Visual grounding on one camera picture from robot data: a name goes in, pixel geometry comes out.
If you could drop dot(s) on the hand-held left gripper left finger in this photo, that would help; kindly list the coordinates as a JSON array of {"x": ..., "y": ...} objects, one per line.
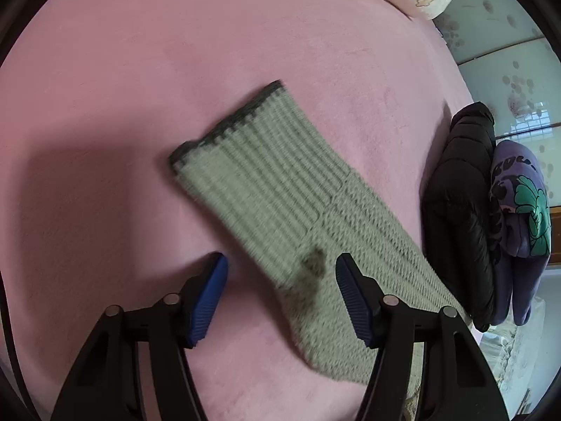
[{"x": 207, "y": 305}]

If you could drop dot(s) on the floral sliding wardrobe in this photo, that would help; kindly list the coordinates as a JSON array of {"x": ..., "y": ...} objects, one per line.
[{"x": 504, "y": 44}]

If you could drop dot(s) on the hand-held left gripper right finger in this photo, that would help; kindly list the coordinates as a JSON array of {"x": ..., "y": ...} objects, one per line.
[{"x": 354, "y": 300}]

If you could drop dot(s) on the black puffer jacket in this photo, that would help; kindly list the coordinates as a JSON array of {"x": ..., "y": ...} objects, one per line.
[{"x": 464, "y": 210}]

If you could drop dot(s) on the pink bed sheet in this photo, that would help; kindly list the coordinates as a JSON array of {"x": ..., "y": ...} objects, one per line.
[{"x": 114, "y": 109}]

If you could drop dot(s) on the purple printed garment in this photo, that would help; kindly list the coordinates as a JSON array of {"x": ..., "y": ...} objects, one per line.
[{"x": 523, "y": 210}]

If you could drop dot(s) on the beige knit sweater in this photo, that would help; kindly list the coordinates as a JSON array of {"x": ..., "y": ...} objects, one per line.
[{"x": 280, "y": 171}]

